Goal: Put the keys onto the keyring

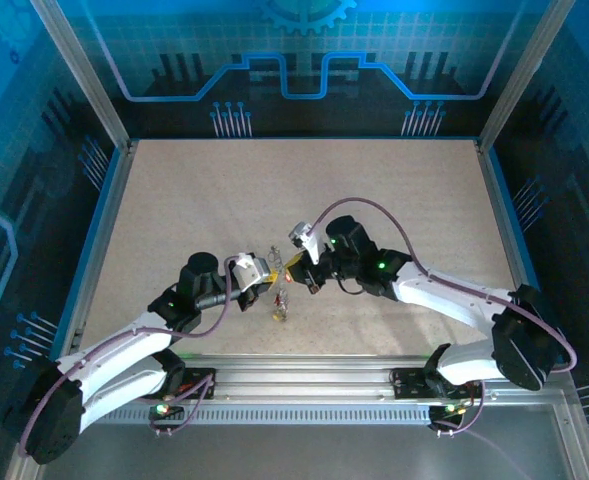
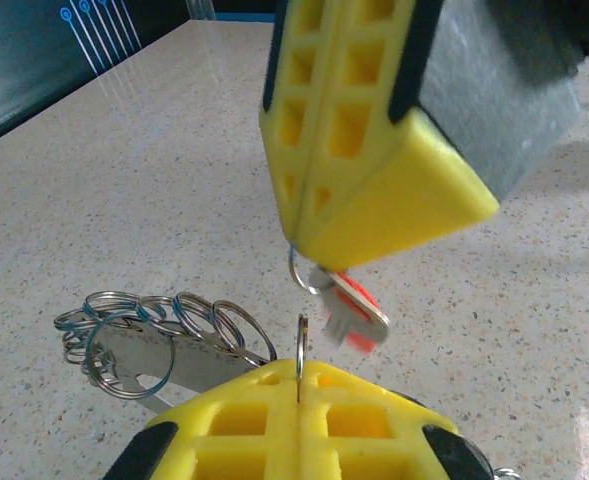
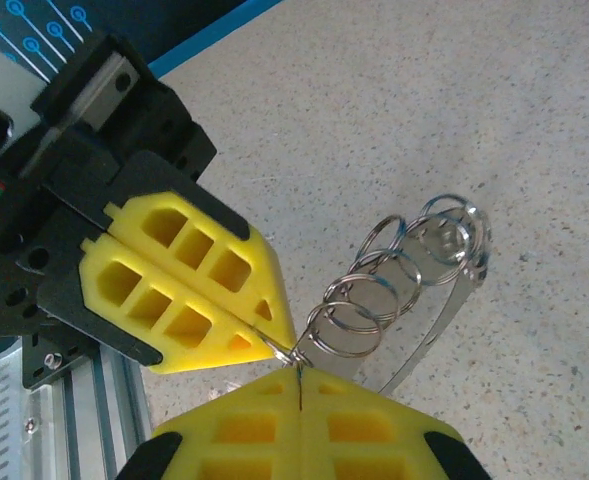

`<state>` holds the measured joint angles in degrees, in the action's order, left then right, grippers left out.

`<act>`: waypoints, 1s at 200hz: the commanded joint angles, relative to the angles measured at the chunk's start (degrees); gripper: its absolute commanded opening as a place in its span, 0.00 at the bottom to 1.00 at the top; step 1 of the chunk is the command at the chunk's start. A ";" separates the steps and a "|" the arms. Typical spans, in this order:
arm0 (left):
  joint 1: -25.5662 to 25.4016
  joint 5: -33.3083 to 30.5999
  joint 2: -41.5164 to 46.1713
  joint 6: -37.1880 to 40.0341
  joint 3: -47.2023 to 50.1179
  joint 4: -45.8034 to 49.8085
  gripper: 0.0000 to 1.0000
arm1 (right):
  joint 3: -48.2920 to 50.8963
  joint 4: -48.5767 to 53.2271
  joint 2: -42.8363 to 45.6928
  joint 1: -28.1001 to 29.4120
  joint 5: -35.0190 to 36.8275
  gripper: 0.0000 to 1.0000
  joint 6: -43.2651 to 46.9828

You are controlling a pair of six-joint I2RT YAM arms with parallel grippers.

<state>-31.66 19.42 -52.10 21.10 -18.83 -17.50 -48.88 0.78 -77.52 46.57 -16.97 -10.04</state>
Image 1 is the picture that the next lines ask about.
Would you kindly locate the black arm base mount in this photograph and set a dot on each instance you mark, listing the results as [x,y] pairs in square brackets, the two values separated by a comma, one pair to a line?
[199,382]
[409,384]

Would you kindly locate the aluminium frame post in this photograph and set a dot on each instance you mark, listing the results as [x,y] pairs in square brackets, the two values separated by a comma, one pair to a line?
[524,75]
[81,80]

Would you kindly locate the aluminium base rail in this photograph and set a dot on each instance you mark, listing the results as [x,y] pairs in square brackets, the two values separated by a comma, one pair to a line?
[299,380]

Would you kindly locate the grey metal panel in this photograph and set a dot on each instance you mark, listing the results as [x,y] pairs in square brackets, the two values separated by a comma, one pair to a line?
[299,455]

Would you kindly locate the black connector box with LEDs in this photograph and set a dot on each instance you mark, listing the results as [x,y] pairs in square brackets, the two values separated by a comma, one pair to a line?
[171,412]
[441,415]

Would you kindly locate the aluminium side rail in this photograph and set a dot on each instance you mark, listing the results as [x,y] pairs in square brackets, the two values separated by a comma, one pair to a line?
[106,240]
[506,240]

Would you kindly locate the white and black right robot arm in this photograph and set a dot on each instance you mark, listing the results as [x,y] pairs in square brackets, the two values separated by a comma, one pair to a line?
[439,295]

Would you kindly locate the bunch of small silver rings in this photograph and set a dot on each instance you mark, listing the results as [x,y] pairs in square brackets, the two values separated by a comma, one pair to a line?
[280,307]

